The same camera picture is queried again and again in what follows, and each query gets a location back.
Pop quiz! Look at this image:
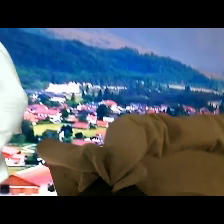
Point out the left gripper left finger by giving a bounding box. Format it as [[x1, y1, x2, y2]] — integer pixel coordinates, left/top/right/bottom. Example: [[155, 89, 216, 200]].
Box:
[[79, 176, 115, 197]]

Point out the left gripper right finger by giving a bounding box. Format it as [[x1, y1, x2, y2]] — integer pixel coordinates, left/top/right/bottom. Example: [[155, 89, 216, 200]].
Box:
[[115, 184, 148, 197]]

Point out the tan shirt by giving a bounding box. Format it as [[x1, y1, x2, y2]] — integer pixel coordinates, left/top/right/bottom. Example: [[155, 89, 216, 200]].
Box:
[[36, 112, 224, 197]]

